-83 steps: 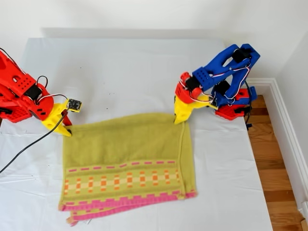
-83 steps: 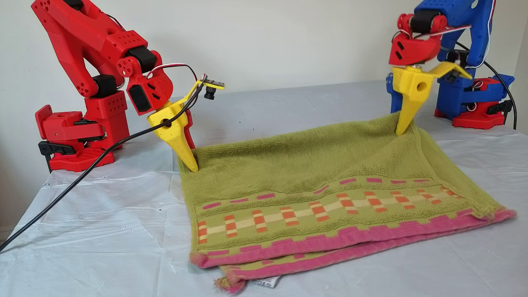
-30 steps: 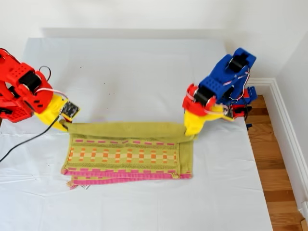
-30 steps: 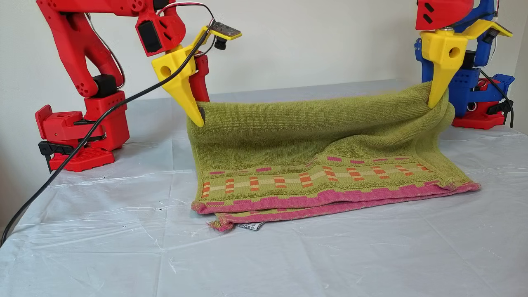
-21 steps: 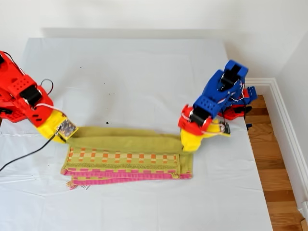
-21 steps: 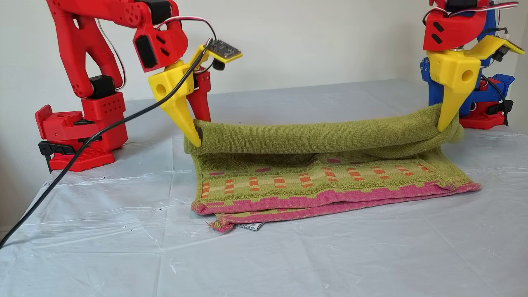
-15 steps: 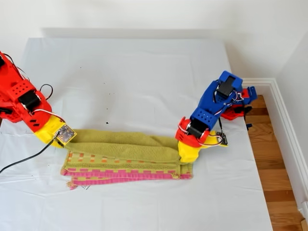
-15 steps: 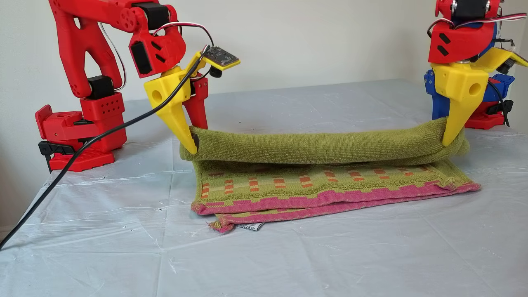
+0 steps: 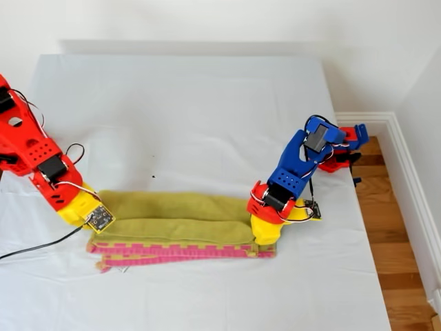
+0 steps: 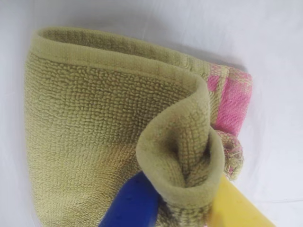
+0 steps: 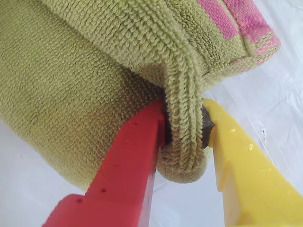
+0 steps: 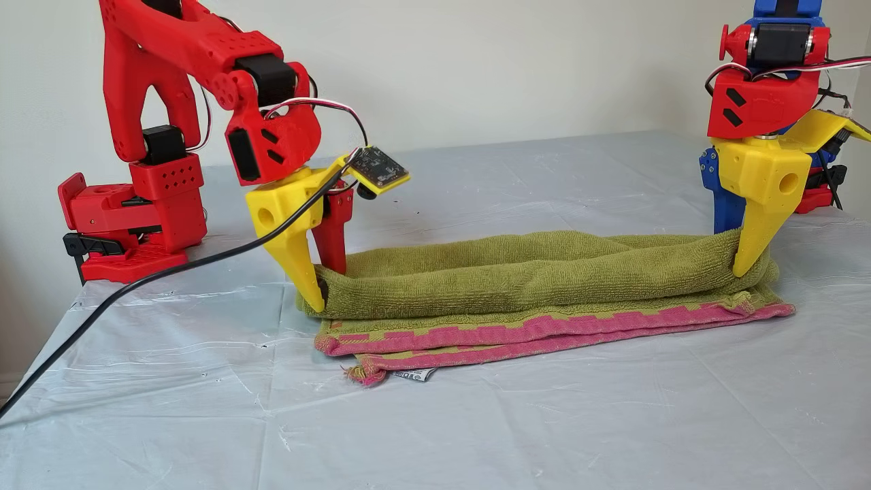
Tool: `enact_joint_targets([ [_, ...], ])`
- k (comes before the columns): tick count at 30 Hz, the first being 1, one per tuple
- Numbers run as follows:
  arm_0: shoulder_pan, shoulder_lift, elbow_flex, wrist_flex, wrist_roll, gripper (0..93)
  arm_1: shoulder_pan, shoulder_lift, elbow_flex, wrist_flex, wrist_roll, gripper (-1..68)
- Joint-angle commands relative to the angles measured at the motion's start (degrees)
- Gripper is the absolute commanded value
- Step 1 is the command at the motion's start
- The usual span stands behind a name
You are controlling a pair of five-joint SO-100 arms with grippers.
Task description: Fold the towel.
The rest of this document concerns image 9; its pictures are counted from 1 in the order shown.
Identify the green towel with pink border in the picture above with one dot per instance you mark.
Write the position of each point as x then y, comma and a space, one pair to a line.
172, 207

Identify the white plastic table cover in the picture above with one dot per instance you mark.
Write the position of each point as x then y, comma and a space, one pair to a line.
189, 120

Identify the camera board on red arm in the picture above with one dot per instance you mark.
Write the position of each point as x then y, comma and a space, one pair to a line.
100, 219

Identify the camera board on blue arm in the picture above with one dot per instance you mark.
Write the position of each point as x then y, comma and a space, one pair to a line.
314, 210

